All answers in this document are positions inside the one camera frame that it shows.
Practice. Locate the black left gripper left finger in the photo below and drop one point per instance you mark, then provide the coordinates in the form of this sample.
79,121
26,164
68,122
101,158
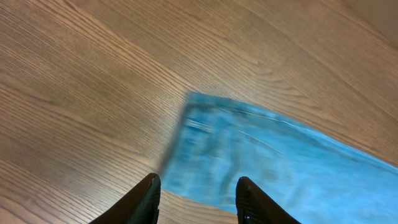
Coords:
139,206

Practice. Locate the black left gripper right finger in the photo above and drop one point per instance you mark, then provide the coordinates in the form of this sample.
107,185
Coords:
254,206

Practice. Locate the light blue denim jeans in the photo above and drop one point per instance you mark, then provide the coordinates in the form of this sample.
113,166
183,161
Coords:
313,177

